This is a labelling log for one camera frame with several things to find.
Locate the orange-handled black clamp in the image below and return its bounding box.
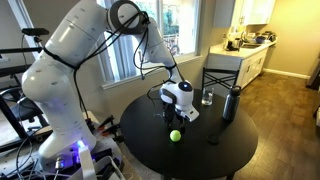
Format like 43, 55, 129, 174
97, 115, 116, 131
101, 123, 122, 137

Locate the white kitchen counter cabinet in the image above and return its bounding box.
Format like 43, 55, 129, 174
207, 39, 278, 90

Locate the black camera on stand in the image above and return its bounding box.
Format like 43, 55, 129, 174
21, 27, 50, 37

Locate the grey metal water bottle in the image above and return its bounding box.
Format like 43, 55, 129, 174
222, 85, 242, 122

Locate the white wall cabinet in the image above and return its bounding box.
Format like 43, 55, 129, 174
212, 0, 277, 29

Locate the black cross-back chair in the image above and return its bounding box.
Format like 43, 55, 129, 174
201, 66, 241, 98

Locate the green tennis ball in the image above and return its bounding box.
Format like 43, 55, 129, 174
169, 129, 182, 143

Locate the white window frame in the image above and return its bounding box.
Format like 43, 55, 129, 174
96, 0, 204, 91

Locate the clear glass mug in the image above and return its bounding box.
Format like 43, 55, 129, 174
201, 87, 215, 107

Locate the robot base platform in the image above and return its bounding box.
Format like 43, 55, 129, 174
0, 111, 134, 180

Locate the clutter on kitchen counter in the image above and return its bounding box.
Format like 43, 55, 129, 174
223, 30, 278, 52

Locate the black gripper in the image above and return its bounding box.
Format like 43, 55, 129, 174
163, 102, 187, 135

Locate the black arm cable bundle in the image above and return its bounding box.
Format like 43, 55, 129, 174
42, 9, 178, 121

